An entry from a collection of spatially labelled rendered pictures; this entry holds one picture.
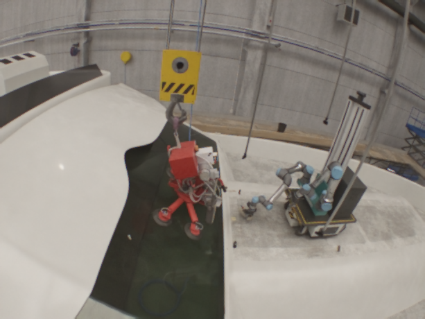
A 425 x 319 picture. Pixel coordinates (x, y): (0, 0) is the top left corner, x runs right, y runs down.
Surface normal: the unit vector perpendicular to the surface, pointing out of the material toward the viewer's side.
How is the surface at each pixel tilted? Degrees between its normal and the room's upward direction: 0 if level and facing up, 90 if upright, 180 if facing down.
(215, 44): 90
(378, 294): 50
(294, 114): 90
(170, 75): 90
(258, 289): 27
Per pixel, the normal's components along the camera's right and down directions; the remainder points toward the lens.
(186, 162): 0.00, 0.51
